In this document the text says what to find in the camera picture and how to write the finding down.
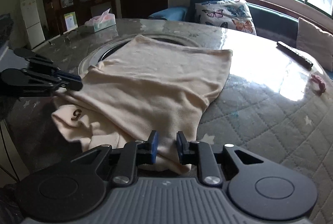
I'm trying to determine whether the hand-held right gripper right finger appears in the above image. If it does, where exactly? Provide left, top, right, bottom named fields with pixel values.
left=176, top=131, right=265, bottom=185

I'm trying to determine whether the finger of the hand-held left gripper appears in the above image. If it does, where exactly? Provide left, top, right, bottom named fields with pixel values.
left=25, top=56, right=82, bottom=82
left=22, top=70, right=84, bottom=98

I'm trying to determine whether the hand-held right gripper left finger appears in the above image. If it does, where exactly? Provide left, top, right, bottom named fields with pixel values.
left=70, top=130, right=159, bottom=187

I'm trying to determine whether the cream shirt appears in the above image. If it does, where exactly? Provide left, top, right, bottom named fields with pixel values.
left=51, top=34, right=234, bottom=175

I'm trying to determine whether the yellow green box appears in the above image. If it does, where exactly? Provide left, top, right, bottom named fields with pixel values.
left=63, top=12, right=78, bottom=31

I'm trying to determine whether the white fridge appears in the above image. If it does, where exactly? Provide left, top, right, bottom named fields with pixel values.
left=20, top=0, right=46, bottom=49

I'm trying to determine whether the tissue box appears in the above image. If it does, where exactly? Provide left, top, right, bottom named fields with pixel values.
left=85, top=8, right=116, bottom=33

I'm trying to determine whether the blue cushion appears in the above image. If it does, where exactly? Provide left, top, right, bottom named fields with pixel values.
left=148, top=6, right=188, bottom=21

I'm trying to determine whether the butterfly print pillow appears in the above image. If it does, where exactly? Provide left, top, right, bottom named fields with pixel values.
left=195, top=0, right=257, bottom=36

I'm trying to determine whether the black remote control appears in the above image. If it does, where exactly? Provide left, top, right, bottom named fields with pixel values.
left=276, top=41, right=314, bottom=70

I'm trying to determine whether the pink hair scrunchie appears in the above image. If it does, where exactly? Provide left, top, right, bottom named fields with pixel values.
left=310, top=74, right=327, bottom=96

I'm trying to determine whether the blue sofa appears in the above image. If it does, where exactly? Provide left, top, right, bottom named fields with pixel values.
left=148, top=0, right=299, bottom=41

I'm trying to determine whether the beige pillow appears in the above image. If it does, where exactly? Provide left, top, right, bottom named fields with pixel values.
left=296, top=17, right=333, bottom=71

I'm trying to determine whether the round metal table ring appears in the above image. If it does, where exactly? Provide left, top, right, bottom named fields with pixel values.
left=78, top=34, right=203, bottom=79

